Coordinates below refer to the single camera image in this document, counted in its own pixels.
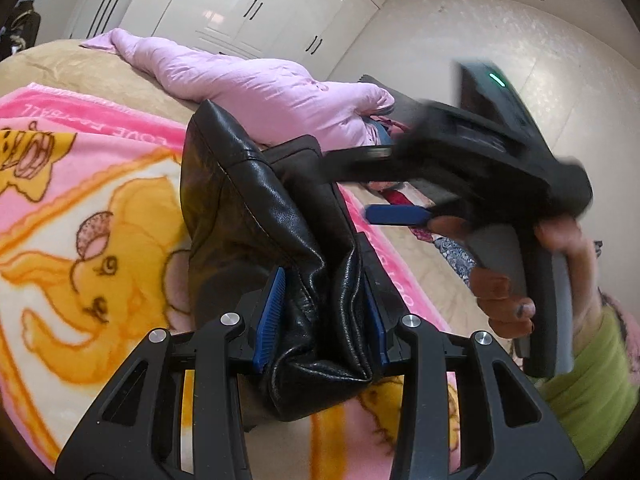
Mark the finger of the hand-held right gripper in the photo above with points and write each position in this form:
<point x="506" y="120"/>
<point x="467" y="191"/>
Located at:
<point x="395" y="215"/>
<point x="365" y="160"/>

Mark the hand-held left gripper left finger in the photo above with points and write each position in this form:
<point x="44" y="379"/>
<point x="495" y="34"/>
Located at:
<point x="270" y="320"/>

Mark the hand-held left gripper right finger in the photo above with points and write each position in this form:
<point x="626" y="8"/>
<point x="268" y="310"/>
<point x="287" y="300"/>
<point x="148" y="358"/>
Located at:
<point x="381" y="342"/>

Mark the black leather jacket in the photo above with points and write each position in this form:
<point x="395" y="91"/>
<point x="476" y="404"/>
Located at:
<point x="250" y="210"/>

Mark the person's right forearm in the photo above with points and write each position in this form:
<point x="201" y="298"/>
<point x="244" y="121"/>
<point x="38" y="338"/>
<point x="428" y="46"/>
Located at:
<point x="595" y="385"/>

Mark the pile of dark clothes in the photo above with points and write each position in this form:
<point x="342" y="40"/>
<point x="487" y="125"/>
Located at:
<point x="20" y="30"/>

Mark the person's right hand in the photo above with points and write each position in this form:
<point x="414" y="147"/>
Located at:
<point x="500" y="305"/>

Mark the red cloth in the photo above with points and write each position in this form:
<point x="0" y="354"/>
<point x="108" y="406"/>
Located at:
<point x="405" y="197"/>

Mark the blue grey patterned cloth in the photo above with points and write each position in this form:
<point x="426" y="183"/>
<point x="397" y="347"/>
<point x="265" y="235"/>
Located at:
<point x="455" y="257"/>

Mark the pink quilt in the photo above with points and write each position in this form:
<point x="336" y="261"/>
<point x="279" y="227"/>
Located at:
<point x="260" y="85"/>

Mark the white wardrobe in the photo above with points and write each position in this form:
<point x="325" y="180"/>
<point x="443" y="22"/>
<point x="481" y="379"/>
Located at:
<point x="260" y="0"/>

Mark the pink bear printed blanket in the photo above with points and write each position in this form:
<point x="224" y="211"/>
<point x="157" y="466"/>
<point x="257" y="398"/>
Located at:
<point x="100" y="200"/>

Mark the tan bed sheet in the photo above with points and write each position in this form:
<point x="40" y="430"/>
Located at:
<point x="75" y="65"/>

